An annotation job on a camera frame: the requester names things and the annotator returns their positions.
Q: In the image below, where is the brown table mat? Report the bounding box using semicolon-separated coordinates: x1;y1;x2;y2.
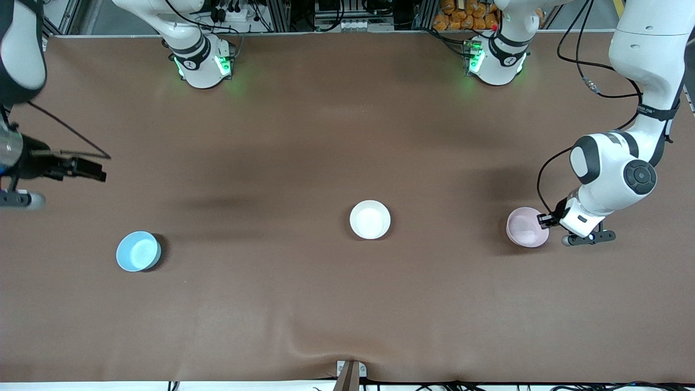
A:
0;30;695;384

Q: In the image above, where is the blue bowl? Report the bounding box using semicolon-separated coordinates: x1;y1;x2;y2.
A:
116;231;162;273

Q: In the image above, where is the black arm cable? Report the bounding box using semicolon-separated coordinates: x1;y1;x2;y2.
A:
26;99;113;161
536;0;647;218

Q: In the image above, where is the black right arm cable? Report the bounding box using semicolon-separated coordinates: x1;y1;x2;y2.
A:
26;99;113;161

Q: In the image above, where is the orange packets pile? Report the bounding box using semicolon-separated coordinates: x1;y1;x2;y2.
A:
433;0;501;31

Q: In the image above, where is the pink bowl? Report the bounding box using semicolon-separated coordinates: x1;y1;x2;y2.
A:
506;206;550;248

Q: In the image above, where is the white bowl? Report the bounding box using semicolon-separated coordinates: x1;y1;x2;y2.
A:
349;200;392;241

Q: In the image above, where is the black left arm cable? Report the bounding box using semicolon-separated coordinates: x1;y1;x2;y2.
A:
536;0;647;218

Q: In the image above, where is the brown camera pole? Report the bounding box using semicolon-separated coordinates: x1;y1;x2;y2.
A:
333;361;360;391

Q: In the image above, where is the metal clamp bracket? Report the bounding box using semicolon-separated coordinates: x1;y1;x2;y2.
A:
336;360;368;380

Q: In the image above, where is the aluminium frame post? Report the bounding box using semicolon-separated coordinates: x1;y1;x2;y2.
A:
414;0;436;31
268;0;292;33

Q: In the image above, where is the white power strip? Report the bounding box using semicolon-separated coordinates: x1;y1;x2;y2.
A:
209;4;248;23

